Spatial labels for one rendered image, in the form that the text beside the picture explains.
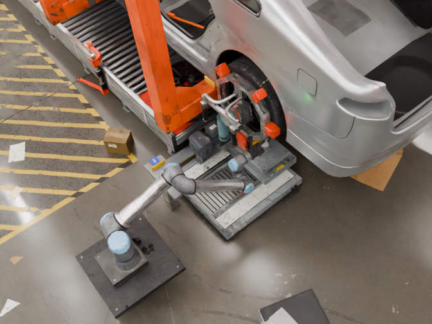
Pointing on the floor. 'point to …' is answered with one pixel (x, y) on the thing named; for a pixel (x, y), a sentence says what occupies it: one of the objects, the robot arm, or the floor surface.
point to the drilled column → (171, 202)
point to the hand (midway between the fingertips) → (266, 138)
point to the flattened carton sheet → (380, 172)
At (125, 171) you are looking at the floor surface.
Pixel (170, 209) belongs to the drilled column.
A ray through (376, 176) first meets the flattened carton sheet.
